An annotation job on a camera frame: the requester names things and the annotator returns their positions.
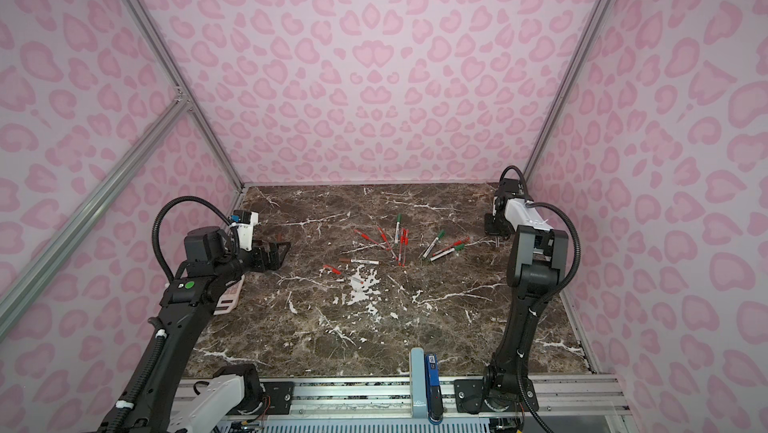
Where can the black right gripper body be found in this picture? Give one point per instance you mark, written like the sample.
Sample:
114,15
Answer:
498,226

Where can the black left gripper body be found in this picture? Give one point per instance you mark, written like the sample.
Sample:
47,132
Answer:
252,260

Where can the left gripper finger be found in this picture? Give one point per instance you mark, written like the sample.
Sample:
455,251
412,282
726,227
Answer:
280,246
276,260

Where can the green cap marker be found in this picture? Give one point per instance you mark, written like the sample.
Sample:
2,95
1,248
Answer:
447,253

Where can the green cap marker pen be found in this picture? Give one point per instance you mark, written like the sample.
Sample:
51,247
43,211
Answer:
433,244

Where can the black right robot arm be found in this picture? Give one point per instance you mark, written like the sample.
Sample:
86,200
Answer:
544,258

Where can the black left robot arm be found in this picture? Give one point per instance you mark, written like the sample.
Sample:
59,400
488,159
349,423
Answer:
216,259

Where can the red cap pen right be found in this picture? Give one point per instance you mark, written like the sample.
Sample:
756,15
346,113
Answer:
453,245

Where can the red pen lying alone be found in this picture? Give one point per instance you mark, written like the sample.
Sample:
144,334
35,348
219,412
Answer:
332,269

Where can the red pen far left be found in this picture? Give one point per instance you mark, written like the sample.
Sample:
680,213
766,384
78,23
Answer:
366,236

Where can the red pen cluster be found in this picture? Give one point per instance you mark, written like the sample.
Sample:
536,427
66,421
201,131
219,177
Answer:
404,241
399,251
387,244

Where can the red pen cluster centre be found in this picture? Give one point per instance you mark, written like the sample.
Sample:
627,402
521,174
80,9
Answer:
399,251

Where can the green cap pen upright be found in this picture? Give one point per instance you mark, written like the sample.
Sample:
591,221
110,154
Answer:
397,232

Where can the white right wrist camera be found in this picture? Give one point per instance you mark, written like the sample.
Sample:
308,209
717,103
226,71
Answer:
499,205

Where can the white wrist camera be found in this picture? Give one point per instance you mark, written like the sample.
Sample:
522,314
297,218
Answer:
499,205
244,223

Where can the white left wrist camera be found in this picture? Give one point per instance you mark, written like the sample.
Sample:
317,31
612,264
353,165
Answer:
244,223

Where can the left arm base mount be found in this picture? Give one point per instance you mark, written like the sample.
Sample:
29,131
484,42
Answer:
259,397

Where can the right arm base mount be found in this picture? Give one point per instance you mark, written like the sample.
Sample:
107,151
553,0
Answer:
472,396

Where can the aluminium front rail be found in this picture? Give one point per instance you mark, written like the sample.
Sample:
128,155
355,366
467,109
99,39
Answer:
365,404

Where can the light blue rail bracket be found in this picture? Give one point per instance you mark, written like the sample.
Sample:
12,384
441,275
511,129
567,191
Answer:
418,384

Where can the blue device on rail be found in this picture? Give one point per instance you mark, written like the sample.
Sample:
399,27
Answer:
435,407

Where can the aluminium frame diagonal bar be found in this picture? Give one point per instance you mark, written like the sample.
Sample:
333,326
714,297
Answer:
38,274

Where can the left corner frame post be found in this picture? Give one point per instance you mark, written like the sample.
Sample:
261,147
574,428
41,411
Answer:
160,48

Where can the corner frame post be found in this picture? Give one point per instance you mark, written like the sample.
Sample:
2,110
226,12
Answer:
590,33
160,48

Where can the right corner frame post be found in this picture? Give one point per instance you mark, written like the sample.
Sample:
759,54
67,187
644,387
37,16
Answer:
590,33

